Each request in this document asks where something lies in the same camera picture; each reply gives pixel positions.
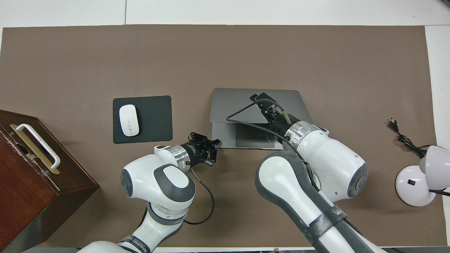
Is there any brown table mat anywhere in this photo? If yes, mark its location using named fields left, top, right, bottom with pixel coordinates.
left=0, top=25, right=448, bottom=248

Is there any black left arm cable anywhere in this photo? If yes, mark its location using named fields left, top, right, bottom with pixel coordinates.
left=185, top=167, right=215, bottom=225

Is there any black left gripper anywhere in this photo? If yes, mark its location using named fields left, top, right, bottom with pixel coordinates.
left=183, top=132, right=221, bottom=166

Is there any white computer mouse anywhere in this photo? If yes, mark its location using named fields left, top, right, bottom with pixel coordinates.
left=119, top=104, right=140, bottom=137

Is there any white box handle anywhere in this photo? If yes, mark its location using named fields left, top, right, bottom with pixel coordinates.
left=16, top=123, right=61, bottom=169

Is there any black mouse pad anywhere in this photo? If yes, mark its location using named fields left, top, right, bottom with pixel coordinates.
left=112, top=95, right=173, bottom=144

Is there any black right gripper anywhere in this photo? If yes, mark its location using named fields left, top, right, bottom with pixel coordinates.
left=262, top=104, right=296, bottom=141

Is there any white desk lamp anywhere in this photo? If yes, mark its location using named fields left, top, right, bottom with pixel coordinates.
left=395, top=145, right=450, bottom=207

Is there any black lamp power cable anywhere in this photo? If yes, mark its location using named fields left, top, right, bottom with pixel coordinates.
left=390, top=118, right=428, bottom=158

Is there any brass handle plate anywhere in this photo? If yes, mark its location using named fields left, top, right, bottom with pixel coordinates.
left=9, top=124, right=60, bottom=175

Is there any silver laptop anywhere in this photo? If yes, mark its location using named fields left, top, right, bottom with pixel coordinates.
left=210, top=88, right=313, bottom=150

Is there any dark wooden box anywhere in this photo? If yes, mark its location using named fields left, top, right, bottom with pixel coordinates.
left=0, top=110, right=100, bottom=252

